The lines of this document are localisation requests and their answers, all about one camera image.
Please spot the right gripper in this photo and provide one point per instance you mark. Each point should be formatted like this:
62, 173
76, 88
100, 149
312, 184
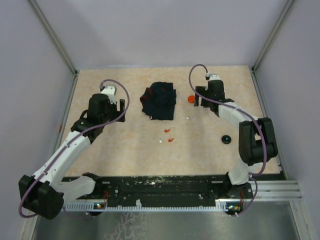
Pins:
201, 90

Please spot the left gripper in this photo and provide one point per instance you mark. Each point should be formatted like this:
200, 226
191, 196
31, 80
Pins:
117, 113

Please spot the black earbud case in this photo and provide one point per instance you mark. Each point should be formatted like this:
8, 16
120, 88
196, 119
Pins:
226, 139

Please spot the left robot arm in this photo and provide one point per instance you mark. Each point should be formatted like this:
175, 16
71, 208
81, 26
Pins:
44, 193

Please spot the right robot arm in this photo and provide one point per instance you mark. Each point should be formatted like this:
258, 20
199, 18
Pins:
256, 137

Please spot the orange earbud case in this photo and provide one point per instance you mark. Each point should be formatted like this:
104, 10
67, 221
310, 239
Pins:
191, 99

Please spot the dark navy folded cloth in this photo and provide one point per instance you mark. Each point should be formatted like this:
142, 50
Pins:
159, 101

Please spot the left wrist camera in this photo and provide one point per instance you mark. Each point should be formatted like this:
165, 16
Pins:
110, 91

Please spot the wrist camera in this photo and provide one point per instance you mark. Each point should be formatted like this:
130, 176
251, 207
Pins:
212, 76
110, 91

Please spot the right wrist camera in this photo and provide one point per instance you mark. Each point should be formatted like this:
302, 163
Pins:
212, 76

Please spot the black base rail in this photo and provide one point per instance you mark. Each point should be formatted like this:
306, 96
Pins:
168, 191

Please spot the white cable duct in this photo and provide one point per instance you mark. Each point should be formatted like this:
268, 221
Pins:
98, 206

